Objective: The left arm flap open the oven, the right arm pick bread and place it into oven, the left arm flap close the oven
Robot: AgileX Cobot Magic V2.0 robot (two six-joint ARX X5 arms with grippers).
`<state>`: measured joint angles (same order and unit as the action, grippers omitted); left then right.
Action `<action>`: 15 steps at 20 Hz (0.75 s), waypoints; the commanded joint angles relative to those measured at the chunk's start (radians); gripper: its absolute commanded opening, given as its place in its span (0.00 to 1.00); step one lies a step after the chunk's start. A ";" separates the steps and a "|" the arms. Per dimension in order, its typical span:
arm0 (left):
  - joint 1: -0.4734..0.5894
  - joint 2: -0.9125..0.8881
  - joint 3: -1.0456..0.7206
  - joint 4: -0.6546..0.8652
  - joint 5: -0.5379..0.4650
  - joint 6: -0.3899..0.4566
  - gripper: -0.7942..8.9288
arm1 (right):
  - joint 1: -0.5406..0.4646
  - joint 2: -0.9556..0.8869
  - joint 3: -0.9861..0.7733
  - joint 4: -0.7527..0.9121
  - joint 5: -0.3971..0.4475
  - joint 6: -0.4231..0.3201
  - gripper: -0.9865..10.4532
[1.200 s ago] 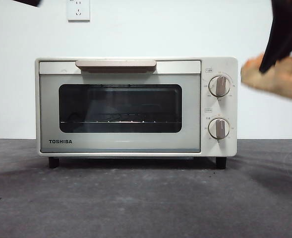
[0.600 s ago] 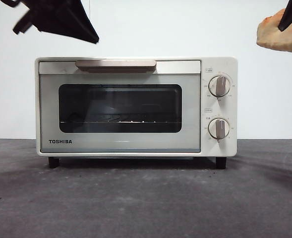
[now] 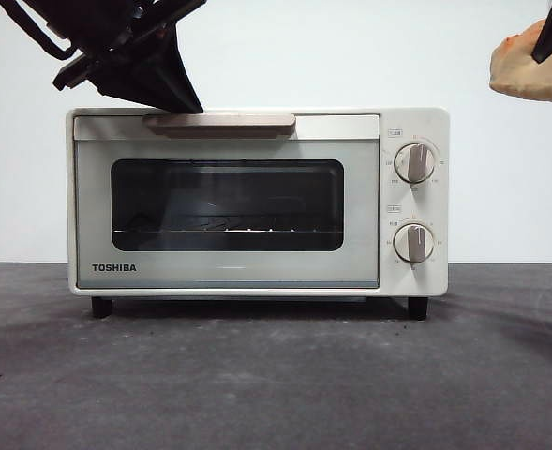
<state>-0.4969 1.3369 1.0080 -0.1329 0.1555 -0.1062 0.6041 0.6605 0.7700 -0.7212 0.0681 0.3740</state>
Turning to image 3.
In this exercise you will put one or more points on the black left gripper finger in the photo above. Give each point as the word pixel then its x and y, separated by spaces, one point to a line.
pixel 153 79

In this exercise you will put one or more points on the golden bread loaf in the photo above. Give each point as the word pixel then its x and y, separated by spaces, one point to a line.
pixel 514 70

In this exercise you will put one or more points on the white Toshiba toaster oven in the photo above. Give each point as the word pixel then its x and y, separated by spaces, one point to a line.
pixel 413 126

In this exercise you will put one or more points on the beige temperature knob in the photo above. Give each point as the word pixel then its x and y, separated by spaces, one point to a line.
pixel 416 163

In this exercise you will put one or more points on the beige timer knob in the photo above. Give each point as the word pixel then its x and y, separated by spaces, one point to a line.
pixel 414 243

